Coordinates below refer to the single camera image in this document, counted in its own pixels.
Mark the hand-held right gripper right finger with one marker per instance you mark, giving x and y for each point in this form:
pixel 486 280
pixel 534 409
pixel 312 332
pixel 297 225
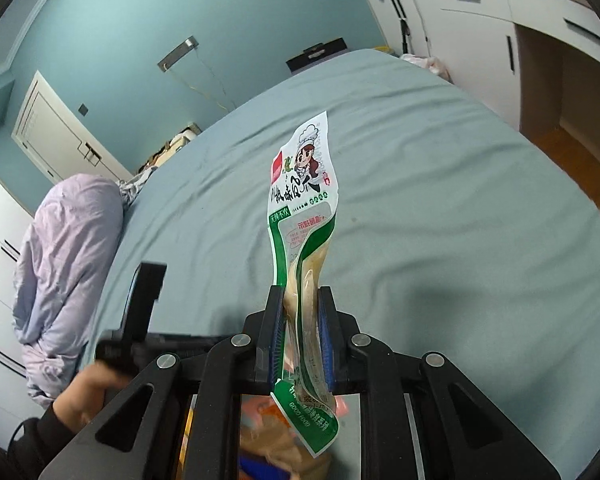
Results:
pixel 325 345

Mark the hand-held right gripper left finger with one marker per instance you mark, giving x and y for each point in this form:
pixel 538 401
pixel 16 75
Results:
pixel 277 340

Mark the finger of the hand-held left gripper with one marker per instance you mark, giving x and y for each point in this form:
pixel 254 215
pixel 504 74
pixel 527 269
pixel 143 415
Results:
pixel 190 342

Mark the brown cardboard box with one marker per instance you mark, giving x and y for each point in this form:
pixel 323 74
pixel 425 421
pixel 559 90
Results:
pixel 290 452

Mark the green and white snack packet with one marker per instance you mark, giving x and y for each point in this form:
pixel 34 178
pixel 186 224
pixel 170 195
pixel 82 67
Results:
pixel 302 220

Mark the blue snack packet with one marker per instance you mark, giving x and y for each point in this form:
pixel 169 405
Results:
pixel 260 470

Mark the person's left hand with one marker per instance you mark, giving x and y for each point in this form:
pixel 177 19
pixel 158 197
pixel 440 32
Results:
pixel 82 395

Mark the lilac rolled duvet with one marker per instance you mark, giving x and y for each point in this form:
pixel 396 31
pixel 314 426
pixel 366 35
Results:
pixel 65 270

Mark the patterned cloth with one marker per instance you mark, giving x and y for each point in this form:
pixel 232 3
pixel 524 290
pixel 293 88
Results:
pixel 135 185

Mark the white wardrobe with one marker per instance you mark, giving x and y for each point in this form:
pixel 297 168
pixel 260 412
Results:
pixel 0 285

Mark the cardboard box with clutter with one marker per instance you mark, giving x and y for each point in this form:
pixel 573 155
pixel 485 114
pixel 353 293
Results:
pixel 172 145

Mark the bed with teal sheet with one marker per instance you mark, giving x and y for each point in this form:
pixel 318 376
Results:
pixel 430 210

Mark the person's dark garment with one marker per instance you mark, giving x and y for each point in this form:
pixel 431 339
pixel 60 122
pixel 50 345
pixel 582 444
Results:
pixel 40 445

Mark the white door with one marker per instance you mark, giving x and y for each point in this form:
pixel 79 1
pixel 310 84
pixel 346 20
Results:
pixel 60 130

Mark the pale plastic bag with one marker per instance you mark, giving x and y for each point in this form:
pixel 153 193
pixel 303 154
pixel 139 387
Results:
pixel 430 66

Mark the white cabinet with drawers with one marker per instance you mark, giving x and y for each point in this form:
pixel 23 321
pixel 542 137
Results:
pixel 480 25

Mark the grey wall switch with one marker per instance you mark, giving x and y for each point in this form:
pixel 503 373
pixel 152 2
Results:
pixel 83 110

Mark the grey wall power strip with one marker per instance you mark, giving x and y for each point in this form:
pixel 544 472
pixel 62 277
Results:
pixel 178 53

